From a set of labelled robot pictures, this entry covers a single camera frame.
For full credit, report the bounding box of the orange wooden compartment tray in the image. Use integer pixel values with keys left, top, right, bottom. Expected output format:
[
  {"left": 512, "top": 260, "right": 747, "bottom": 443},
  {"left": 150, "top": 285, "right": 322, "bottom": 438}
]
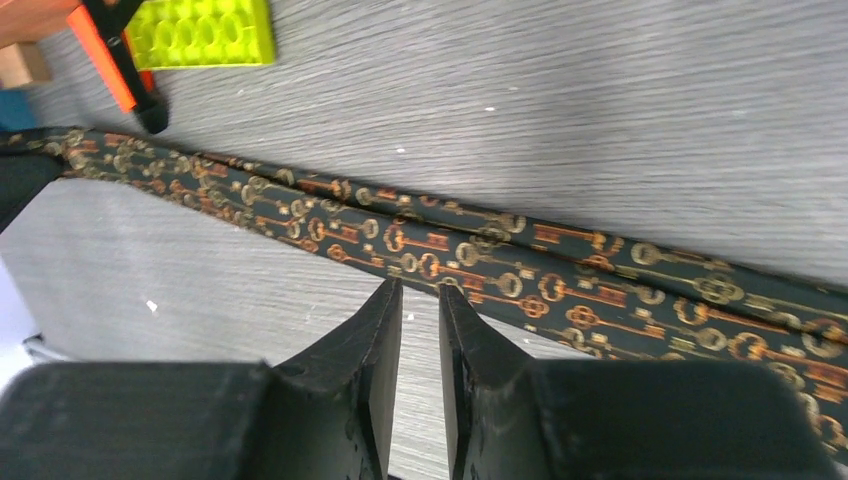
[{"left": 0, "top": 0, "right": 80, "bottom": 47}]

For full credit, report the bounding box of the lime green flat brick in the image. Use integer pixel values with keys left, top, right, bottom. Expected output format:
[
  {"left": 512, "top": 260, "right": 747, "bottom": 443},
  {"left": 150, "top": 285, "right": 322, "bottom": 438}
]
[{"left": 125, "top": 0, "right": 276, "bottom": 70}]

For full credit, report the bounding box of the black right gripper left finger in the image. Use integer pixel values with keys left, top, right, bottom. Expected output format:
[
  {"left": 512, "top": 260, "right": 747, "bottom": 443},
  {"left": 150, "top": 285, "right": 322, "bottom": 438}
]
[{"left": 1, "top": 281, "right": 403, "bottom": 479}]

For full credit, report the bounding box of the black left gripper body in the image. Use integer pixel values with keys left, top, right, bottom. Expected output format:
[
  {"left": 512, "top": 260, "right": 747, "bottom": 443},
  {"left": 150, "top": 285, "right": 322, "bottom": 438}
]
[{"left": 1, "top": 153, "right": 66, "bottom": 231}]

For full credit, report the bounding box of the blue toy brick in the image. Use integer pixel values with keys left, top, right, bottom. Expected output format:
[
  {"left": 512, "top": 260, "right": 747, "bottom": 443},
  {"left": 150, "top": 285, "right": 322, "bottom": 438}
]
[{"left": 0, "top": 90, "right": 39, "bottom": 132}]

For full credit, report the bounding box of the tan wooden block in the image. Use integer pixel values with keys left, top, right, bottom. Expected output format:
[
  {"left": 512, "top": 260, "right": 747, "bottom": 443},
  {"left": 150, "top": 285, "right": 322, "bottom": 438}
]
[{"left": 1, "top": 43, "right": 52, "bottom": 90}]

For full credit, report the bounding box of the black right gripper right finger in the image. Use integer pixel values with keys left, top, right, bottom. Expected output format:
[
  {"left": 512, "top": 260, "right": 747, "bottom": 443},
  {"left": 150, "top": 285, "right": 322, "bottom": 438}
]
[{"left": 439, "top": 285, "right": 839, "bottom": 479}]

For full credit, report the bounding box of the small black tripod stand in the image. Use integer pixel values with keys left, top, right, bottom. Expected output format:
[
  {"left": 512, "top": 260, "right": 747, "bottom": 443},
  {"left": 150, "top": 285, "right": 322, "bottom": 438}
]
[{"left": 80, "top": 0, "right": 171, "bottom": 135}]

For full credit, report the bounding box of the black key pattern tie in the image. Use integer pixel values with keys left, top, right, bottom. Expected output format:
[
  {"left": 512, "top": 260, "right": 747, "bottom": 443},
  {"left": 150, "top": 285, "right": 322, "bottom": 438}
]
[{"left": 1, "top": 127, "right": 847, "bottom": 462}]

